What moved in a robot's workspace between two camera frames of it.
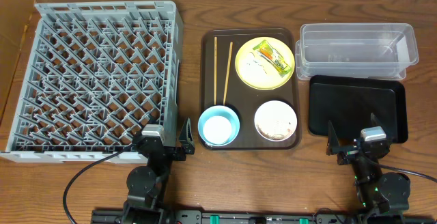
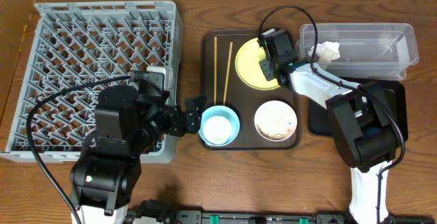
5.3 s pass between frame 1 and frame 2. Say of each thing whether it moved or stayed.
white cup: stayed
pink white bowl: stayed
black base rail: stayed
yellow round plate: stayed
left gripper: moved
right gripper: moved
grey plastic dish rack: stayed
